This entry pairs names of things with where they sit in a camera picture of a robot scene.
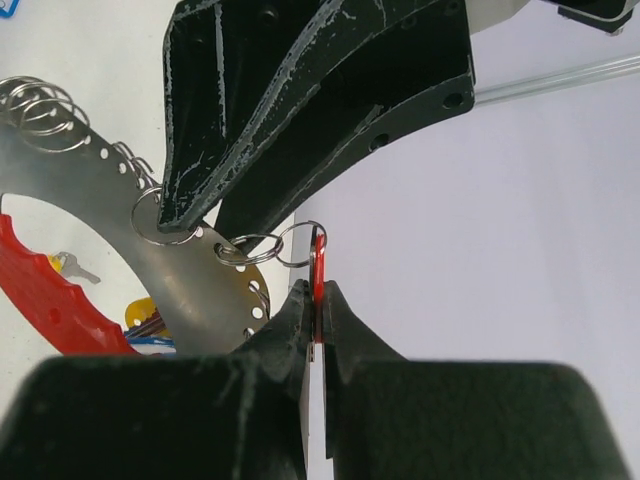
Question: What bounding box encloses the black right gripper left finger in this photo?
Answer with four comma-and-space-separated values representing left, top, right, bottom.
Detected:
1, 280, 313, 479

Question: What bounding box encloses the yellow tag key on holder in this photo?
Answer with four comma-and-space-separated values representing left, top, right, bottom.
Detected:
124, 297, 171, 339

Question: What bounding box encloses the yellow tag key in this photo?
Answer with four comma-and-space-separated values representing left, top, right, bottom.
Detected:
47, 251, 101, 285
124, 297, 171, 339

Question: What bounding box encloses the right aluminium frame post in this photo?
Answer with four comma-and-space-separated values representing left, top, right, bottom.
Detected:
475, 53, 639, 107

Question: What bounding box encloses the metal keyring holder red handle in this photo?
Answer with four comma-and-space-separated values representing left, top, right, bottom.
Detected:
1, 76, 270, 354

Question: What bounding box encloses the blue tag key on table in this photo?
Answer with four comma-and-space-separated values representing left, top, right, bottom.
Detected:
0, 0, 20, 19

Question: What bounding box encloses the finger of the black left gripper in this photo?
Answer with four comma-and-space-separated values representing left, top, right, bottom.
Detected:
215, 29, 474, 239
158, 1, 450, 232

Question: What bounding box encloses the red tag key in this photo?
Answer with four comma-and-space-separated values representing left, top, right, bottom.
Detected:
276, 220, 328, 344

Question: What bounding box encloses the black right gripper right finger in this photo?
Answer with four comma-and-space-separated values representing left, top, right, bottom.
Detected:
323, 281, 631, 479

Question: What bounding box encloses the blue tag key on holder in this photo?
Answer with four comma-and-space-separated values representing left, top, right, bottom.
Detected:
127, 337, 175, 348

